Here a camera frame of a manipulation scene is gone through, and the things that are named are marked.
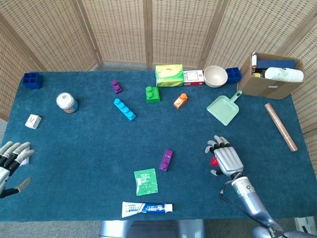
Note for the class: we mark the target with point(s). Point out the blue white toothpaste tube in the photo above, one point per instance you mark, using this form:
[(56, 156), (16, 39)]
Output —
[(146, 208)]

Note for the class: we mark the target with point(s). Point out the purple sloped one-stud block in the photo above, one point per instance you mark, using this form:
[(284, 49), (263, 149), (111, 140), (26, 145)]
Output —
[(166, 160)]

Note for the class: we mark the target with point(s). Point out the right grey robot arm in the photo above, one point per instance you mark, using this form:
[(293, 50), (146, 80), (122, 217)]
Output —
[(252, 200)]

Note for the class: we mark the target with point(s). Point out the red small block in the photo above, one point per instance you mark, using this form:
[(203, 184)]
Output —
[(213, 161)]

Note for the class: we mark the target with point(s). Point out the red and white box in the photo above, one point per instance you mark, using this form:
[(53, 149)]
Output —
[(193, 78)]

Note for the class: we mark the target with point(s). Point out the stack of paper cups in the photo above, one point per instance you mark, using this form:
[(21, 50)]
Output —
[(284, 74)]

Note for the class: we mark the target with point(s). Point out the brown cork roll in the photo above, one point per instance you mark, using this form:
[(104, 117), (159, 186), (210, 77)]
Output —
[(281, 127)]

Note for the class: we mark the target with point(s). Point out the green sachet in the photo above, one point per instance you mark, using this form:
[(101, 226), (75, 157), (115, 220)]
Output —
[(145, 182)]

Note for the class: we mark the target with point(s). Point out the light green dustpan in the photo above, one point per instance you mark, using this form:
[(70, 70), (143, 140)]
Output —
[(223, 110)]

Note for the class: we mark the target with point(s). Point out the wicker folding screen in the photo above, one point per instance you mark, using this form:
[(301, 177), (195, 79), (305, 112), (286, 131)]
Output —
[(119, 29)]

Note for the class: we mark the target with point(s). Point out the dark blue lego block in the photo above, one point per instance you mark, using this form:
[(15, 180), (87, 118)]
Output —
[(233, 75)]

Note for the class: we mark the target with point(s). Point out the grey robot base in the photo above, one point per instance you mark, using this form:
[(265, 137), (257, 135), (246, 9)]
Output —
[(153, 229)]

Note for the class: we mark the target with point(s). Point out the blue compartment box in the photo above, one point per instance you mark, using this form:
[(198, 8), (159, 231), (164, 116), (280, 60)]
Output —
[(32, 80)]

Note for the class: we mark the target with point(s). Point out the clear jar white lid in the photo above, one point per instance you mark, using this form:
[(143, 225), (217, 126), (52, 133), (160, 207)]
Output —
[(66, 102)]

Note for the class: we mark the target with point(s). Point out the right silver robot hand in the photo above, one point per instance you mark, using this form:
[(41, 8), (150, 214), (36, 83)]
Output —
[(229, 160)]

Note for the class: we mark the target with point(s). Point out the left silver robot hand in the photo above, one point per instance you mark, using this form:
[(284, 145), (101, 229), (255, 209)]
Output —
[(11, 156)]

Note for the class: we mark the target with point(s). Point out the white flat pack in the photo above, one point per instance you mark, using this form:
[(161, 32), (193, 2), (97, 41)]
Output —
[(26, 161)]

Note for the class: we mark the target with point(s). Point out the light blue four-stud block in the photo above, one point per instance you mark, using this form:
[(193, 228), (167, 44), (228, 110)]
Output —
[(124, 109)]

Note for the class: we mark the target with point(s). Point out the small purple two-stud block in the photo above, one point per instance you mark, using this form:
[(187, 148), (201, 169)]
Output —
[(116, 87)]

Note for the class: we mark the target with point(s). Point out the dark blue flat box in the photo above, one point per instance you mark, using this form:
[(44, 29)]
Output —
[(275, 63)]

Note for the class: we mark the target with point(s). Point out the orange sloped one-stud block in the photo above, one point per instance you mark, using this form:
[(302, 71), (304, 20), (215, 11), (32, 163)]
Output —
[(180, 101)]

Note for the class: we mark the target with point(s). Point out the small white cube box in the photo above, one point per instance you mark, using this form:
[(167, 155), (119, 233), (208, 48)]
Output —
[(33, 121)]

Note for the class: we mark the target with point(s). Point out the green tissue pack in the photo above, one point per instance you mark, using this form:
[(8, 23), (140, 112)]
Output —
[(169, 75)]

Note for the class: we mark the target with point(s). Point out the cardboard box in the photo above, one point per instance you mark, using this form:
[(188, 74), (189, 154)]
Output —
[(260, 86)]

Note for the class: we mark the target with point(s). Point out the beige bowl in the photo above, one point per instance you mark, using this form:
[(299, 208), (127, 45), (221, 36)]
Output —
[(215, 77)]

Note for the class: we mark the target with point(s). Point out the blue carpet table cover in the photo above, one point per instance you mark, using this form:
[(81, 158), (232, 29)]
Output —
[(99, 153)]

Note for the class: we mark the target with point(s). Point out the green two-stud block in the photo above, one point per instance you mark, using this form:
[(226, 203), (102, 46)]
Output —
[(152, 95)]

